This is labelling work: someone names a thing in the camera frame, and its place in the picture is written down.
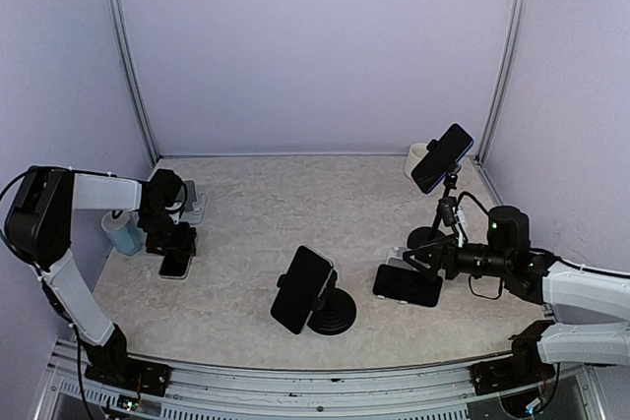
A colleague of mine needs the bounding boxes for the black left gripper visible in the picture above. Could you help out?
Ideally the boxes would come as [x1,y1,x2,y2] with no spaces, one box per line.
[139,208,196,255]

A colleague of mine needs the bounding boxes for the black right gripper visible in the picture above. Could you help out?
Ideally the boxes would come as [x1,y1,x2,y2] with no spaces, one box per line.
[403,232,512,282]

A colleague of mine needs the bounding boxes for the black phone clear case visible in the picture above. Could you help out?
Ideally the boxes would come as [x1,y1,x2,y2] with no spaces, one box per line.
[158,251,192,279]

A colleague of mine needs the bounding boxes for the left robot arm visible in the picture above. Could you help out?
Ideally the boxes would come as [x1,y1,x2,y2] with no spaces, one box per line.
[1,166,197,386]

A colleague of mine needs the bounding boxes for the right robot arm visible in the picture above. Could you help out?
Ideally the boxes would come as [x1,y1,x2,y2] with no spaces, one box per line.
[401,206,629,385]

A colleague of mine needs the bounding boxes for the white phone stand right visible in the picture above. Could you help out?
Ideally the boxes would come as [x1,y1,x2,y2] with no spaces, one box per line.
[372,247,422,305]

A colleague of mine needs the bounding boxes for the white folding phone stand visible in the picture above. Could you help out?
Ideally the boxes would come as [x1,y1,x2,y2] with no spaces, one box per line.
[178,180,207,225]

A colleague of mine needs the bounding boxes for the black phone lying landscape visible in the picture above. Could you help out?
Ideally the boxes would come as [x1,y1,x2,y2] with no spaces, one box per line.
[372,265,443,308]

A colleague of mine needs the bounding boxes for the black phone blue edge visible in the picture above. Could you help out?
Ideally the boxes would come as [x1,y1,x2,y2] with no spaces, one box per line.
[410,123,473,195]

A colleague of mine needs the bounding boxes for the black phone on round stand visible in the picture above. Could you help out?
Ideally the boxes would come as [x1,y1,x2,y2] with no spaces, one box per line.
[271,246,333,334]

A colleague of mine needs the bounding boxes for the light blue cup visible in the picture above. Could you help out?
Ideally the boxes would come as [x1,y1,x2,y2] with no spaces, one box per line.
[101,211,142,257]

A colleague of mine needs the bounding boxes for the white cup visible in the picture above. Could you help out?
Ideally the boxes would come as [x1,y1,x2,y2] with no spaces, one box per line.
[404,143,428,179]

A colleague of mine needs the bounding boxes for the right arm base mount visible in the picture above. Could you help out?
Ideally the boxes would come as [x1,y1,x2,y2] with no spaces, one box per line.
[470,321,556,395]

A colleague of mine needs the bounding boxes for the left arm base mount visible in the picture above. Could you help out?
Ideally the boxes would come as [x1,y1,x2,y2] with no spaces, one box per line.
[85,358,172,397]

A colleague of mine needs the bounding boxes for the front aluminium rail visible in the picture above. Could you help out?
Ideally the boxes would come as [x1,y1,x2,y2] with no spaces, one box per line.
[27,340,607,419]

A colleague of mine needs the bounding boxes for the left aluminium frame post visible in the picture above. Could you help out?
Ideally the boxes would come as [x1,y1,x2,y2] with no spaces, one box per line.
[106,0,160,165]

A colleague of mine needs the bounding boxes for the aluminium frame post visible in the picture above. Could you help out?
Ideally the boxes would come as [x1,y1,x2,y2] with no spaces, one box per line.
[106,0,160,165]
[476,0,528,167]

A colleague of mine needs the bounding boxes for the right aluminium frame post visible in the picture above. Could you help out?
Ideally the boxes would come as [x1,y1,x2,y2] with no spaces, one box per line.
[476,0,528,167]

